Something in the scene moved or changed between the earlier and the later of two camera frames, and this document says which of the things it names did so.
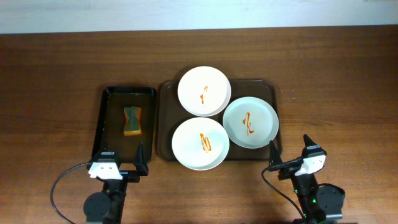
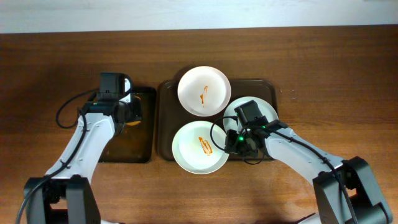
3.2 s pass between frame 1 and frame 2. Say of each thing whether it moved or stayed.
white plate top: stayed
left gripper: moved
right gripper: moved
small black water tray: stayed
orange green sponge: moved
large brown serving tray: stayed
